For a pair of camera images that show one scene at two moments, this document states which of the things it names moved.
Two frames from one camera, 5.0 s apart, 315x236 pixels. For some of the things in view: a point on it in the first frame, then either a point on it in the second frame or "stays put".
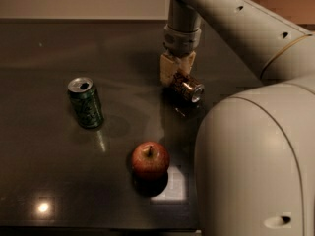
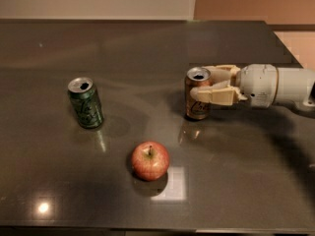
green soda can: (87, 102) stays put
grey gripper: (181, 40) -> (258, 85)
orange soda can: (187, 87) -> (198, 77)
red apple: (151, 159) stays put
